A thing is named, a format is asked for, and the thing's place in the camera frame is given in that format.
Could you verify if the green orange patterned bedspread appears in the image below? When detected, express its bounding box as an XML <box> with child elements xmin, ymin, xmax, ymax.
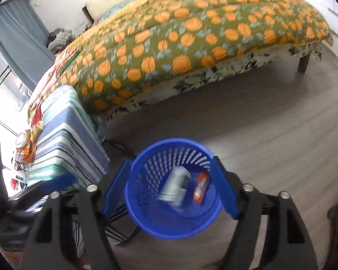
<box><xmin>55</xmin><ymin>0</ymin><xmax>334</xmax><ymax>113</ymax></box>

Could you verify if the gold foil wrapper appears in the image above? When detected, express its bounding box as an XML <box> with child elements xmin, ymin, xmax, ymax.
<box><xmin>30</xmin><ymin>121</ymin><xmax>44</xmax><ymax>143</ymax></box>

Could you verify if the brown wooden headboard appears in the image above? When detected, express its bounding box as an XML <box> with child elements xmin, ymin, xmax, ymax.
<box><xmin>82</xmin><ymin>6</ymin><xmax>96</xmax><ymax>25</ymax></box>

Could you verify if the teal curtain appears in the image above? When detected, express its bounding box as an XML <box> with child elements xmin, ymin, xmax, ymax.
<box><xmin>0</xmin><ymin>0</ymin><xmax>55</xmax><ymax>90</ymax></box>

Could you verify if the orange snack packet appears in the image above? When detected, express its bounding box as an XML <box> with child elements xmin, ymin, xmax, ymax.
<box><xmin>192</xmin><ymin>171</ymin><xmax>211</xmax><ymax>204</ymax></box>

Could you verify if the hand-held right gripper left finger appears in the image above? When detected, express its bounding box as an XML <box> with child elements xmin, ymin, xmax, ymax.
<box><xmin>21</xmin><ymin>158</ymin><xmax>133</xmax><ymax>270</ymax></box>

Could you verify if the white green drink can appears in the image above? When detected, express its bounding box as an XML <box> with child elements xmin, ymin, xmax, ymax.
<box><xmin>159</xmin><ymin>166</ymin><xmax>192</xmax><ymax>207</ymax></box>

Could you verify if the grey pile of clothes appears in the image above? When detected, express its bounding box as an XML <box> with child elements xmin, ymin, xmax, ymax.
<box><xmin>46</xmin><ymin>28</ymin><xmax>75</xmax><ymax>54</ymax></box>

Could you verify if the blue green striped cloth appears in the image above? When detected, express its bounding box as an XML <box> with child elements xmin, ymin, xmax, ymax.
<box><xmin>25</xmin><ymin>85</ymin><xmax>110</xmax><ymax>259</ymax></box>

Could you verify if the yellow knitted blanket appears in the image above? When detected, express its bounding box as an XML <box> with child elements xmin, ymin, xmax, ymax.
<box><xmin>60</xmin><ymin>0</ymin><xmax>243</xmax><ymax>54</ymax></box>

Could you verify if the white green snack packet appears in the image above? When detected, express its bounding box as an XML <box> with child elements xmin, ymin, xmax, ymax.
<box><xmin>13</xmin><ymin>153</ymin><xmax>31</xmax><ymax>187</ymax></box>

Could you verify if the crushed red drink can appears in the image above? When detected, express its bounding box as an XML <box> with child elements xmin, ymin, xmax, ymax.
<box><xmin>15</xmin><ymin>132</ymin><xmax>36</xmax><ymax>158</ymax></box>

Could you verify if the glass sliding door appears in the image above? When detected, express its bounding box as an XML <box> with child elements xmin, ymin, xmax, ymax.
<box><xmin>0</xmin><ymin>42</ymin><xmax>31</xmax><ymax>147</ymax></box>

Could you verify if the dark wooden bed leg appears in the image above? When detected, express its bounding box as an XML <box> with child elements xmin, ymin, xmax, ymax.
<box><xmin>298</xmin><ymin>53</ymin><xmax>311</xmax><ymax>74</ymax></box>

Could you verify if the floral bed skirt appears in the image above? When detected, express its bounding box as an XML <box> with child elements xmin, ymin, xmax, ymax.
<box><xmin>101</xmin><ymin>41</ymin><xmax>326</xmax><ymax>121</ymax></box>

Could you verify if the blue plastic mesh basket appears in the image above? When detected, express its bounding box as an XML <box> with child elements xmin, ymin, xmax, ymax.
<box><xmin>124</xmin><ymin>138</ymin><xmax>224</xmax><ymax>241</ymax></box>

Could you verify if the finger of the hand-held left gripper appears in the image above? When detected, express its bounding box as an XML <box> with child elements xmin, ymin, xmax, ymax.
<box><xmin>7</xmin><ymin>172</ymin><xmax>79</xmax><ymax>211</ymax></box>

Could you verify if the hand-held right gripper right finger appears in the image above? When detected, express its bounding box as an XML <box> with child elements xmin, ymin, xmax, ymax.
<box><xmin>210</xmin><ymin>155</ymin><xmax>319</xmax><ymax>270</ymax></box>

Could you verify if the black folding table frame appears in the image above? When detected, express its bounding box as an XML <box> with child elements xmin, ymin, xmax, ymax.
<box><xmin>103</xmin><ymin>139</ymin><xmax>143</xmax><ymax>245</ymax></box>

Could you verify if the red stick packet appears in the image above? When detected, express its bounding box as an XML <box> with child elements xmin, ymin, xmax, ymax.
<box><xmin>31</xmin><ymin>107</ymin><xmax>43</xmax><ymax>124</ymax></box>

